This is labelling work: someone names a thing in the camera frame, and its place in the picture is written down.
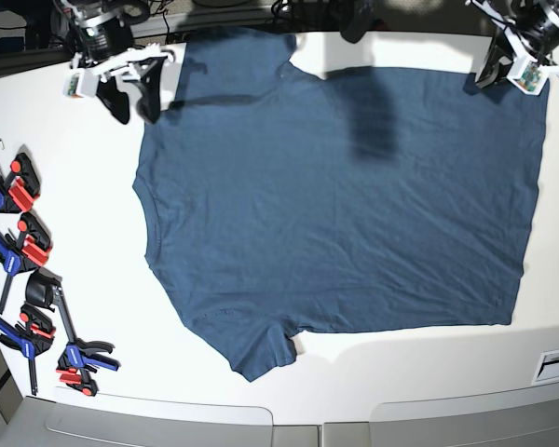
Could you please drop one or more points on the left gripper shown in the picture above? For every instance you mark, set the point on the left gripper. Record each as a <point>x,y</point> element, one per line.
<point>532,30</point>

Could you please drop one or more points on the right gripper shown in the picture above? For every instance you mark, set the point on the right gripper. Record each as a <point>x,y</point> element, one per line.
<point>118,102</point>

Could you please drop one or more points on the dark blue T-shirt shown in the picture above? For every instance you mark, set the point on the dark blue T-shirt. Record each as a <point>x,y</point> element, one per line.
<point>373,199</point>

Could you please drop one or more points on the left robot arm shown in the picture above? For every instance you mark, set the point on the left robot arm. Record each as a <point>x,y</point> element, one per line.
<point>520,51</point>

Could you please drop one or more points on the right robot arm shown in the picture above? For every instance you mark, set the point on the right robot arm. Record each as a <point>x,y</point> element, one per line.
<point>107,56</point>

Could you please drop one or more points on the top blue red bar clamp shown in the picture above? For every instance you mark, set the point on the top blue red bar clamp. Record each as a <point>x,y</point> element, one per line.
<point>21,187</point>

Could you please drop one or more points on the blue red bar clamp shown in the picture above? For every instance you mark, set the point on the blue red bar clamp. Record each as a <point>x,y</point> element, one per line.
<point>26,253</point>
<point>32,336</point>
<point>21,187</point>

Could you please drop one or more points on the black object at table top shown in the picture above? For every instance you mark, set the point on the black object at table top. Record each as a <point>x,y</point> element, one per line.
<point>356,18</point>

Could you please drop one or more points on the long black bar clamp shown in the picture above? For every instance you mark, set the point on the long black bar clamp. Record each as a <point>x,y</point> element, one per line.
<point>80,359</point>

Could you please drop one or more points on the white label slot plate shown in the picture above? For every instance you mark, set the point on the white label slot plate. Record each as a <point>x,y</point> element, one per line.
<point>547,370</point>

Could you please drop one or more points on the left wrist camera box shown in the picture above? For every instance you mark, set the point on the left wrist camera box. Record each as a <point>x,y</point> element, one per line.
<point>529,75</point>

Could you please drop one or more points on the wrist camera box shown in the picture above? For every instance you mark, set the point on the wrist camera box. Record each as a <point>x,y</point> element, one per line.
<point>529,75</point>
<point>81,83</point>

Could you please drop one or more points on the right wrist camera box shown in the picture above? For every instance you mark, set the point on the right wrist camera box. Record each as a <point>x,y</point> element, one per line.
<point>81,83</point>

